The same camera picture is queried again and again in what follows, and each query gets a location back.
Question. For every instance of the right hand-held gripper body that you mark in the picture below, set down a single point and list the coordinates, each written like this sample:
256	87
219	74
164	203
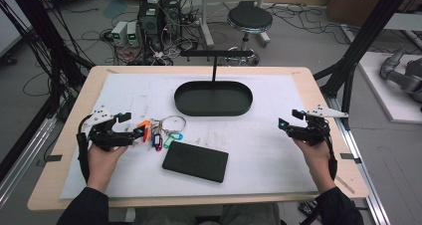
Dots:
313	133

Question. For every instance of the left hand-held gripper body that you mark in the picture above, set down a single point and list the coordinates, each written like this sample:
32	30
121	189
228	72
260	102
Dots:
106	137

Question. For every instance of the black wallet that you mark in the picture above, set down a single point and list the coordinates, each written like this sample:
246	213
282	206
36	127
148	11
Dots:
195	161

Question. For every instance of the black oval tray with hanger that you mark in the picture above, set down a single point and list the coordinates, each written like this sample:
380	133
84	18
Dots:
212	100

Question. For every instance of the person's right hand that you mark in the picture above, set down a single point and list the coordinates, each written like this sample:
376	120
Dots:
318	162

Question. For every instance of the person's left hand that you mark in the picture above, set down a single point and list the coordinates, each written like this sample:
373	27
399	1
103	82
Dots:
101	165

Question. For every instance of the white table mat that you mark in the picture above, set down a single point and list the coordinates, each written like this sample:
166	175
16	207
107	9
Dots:
252	155

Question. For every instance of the white floor platform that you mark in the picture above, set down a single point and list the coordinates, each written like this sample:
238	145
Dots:
381	89

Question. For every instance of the grey power supply unit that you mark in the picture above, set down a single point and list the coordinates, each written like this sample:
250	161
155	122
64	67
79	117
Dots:
118	32
132	32

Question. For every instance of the black computer tower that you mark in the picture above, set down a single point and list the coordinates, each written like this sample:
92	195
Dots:
156	22

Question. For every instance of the black round stool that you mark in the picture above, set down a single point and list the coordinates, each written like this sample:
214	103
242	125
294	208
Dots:
249	18

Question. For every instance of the cardboard box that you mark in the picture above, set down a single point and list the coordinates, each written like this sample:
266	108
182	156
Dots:
358	2

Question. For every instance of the aluminium rail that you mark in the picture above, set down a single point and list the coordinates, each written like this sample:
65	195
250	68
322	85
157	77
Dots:
23	162
365	172

